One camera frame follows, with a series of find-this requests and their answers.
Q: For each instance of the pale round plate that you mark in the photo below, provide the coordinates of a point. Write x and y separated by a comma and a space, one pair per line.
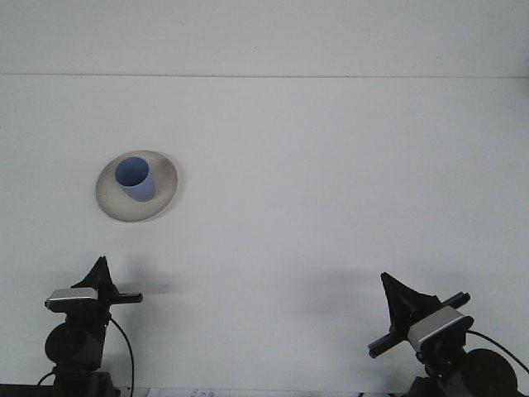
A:
111, 202

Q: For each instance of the pale blue cup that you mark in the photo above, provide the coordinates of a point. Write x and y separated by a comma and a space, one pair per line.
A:
142, 190

